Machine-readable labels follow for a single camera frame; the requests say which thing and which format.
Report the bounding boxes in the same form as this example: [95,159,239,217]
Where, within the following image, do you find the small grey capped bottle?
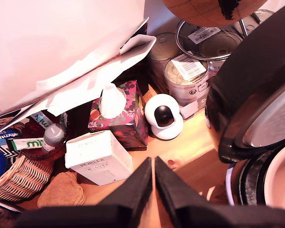
[41,123,67,154]

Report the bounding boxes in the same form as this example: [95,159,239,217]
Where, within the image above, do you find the white tissue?
[99,82,127,119]

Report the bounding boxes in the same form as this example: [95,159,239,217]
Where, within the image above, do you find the glass jar with wire clamp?
[234,9,275,37]

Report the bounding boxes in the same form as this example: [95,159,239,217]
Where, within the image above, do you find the plain metal tin can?
[148,31,181,94]

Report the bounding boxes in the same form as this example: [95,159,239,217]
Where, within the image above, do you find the cork coaster stack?
[37,171,86,209]

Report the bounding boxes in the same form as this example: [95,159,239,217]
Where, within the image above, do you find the pale rice cooker inner pot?
[263,141,285,210]

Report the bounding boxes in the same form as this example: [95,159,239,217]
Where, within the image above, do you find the white paper sheets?
[0,17,157,136]

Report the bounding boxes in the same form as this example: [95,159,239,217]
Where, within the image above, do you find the small white carton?
[179,94,210,120]

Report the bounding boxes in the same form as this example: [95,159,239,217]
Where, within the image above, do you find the tin can with barcode label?
[163,54,216,107]

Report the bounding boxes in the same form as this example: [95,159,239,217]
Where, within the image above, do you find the blue printed packet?
[0,129,20,148]

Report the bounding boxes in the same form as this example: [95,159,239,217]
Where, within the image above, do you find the white tube green lettering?
[8,137,45,151]
[29,111,54,130]

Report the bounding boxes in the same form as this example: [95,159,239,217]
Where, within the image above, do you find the white round security camera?
[144,93,184,141]

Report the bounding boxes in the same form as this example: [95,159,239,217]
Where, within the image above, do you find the floral tissue box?
[87,80,149,148]

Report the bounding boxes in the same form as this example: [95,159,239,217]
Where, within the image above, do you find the black Philips rice cooker body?
[225,140,285,208]

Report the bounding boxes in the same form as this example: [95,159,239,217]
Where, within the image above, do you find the glass pot lid metal rim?
[175,19,243,60]

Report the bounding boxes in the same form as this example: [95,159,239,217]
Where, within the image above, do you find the black rice cooker lid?
[205,0,285,164]

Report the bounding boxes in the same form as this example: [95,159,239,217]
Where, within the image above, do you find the white Porlex box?
[64,130,134,187]

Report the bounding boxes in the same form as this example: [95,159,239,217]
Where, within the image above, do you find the wicker basket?
[0,105,56,203]

